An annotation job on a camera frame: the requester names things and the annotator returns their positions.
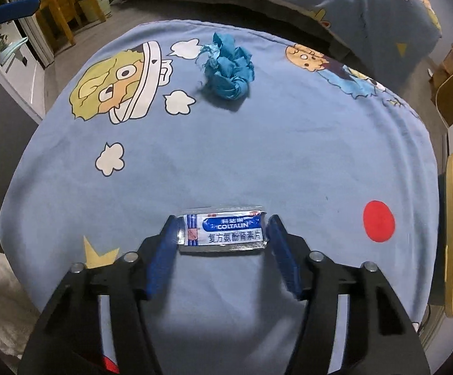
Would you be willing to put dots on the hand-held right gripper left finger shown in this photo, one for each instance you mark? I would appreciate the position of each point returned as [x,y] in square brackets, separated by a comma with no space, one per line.
[160,261]

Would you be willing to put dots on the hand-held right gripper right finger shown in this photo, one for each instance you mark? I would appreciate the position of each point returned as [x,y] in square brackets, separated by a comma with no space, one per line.
[285,259]

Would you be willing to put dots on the silver blue medicine blister pack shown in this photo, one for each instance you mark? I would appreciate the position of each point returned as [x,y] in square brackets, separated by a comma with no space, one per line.
[226,230]

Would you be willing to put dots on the blue cartoon printed table cloth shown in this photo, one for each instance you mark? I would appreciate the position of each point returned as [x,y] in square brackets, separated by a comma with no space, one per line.
[249,152]

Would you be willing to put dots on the white fluffy blanket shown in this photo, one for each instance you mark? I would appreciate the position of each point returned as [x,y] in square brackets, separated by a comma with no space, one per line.
[0,304]

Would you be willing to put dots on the crumpled blue cloth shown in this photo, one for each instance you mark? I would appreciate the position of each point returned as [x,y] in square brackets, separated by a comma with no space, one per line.
[228,70]

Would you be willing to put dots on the wooden nightstand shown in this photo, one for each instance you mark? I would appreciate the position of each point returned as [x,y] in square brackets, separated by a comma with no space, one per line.
[450,86]

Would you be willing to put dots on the yellow wooden stool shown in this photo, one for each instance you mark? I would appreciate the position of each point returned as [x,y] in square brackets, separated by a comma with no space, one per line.
[60,4]

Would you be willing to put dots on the blue chair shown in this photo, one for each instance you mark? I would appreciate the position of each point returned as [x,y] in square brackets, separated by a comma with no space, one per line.
[11,11]

